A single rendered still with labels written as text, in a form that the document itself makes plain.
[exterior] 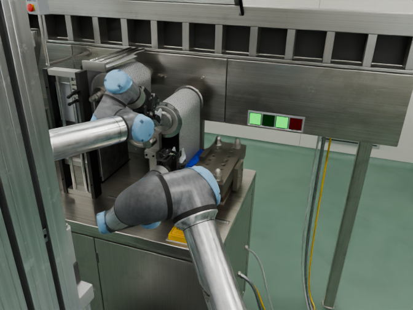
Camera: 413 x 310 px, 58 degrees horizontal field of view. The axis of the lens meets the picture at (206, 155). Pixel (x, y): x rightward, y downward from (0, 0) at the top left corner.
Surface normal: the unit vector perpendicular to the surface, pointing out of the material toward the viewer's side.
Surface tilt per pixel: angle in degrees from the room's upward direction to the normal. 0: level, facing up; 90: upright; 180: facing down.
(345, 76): 90
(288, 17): 90
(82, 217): 0
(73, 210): 0
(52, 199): 90
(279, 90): 90
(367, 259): 0
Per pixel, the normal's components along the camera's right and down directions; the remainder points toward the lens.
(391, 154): -0.32, 0.41
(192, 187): 0.29, -0.36
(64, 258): 0.92, 0.18
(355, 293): 0.02, -0.90
